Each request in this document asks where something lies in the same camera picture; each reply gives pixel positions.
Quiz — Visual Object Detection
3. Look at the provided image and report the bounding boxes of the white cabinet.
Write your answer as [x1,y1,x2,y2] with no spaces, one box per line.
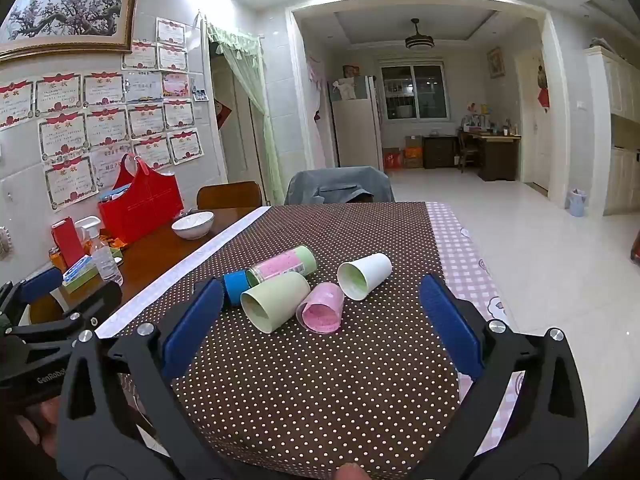
[585,47,639,216]

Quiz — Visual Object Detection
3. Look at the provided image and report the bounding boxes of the brown wooden chair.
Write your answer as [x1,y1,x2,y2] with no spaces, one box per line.
[196,181,262,210]

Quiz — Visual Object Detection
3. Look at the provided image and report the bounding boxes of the light green paper cup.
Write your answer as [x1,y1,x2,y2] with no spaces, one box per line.
[241,272,310,334]

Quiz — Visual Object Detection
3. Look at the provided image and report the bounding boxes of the pink green lidded jar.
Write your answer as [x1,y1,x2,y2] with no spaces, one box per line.
[245,245,318,286]

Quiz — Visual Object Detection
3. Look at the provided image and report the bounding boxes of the pink checkered tablecloth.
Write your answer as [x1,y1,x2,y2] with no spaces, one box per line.
[426,202,525,454]

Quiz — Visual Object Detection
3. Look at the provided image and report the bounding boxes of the window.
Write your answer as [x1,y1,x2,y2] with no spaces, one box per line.
[381,63,449,120]

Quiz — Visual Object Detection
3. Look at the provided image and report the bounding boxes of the ceiling lamp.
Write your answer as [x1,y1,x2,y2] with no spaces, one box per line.
[405,18,435,49]

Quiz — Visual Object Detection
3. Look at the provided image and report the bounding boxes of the brown polka dot tablecloth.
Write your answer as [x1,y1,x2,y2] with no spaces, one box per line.
[111,203,459,479]

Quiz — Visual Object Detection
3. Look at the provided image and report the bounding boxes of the blue trash bin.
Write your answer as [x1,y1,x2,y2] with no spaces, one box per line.
[568,188,587,218]

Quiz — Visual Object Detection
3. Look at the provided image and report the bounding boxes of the white refrigerator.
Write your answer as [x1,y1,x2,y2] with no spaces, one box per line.
[329,76,383,170]

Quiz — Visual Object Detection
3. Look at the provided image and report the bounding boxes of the blue black spray can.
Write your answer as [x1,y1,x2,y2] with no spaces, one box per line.
[222,270,250,307]

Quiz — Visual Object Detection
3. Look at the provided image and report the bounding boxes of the pink plastic cup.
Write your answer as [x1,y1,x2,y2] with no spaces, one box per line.
[296,282,345,334]

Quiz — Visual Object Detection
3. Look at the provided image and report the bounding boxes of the clear spray bottle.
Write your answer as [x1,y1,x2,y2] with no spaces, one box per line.
[75,216,124,286]

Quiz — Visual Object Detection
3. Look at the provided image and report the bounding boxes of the red box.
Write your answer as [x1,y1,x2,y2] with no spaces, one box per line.
[51,217,85,268]

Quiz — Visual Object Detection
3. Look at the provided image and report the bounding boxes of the white paper cup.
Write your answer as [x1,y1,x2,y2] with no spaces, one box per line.
[337,252,393,301]

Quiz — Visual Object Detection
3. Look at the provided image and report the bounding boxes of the green flat box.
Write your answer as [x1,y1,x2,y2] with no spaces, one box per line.
[62,255,98,294]

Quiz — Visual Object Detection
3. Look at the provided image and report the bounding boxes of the green door curtain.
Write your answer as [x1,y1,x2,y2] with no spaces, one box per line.
[207,24,284,204]

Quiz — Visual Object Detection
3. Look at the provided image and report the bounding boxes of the dark wooden desk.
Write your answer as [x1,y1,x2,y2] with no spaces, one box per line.
[458,131,522,182]

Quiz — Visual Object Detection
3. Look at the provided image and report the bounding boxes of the white ceramic bowl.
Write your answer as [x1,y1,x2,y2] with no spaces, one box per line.
[171,211,215,240]

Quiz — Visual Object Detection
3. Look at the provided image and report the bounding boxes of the grey covered chair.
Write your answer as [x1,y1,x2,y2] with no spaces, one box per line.
[284,166,395,205]

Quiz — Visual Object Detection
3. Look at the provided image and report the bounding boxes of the framed blossom painting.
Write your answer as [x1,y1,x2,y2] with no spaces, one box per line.
[1,0,137,63]

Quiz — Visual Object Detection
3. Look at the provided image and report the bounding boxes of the person's hand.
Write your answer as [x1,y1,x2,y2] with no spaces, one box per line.
[16,396,60,458]

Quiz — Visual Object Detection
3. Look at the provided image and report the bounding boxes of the red felt bag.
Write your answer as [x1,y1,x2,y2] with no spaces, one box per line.
[98,154,183,244]

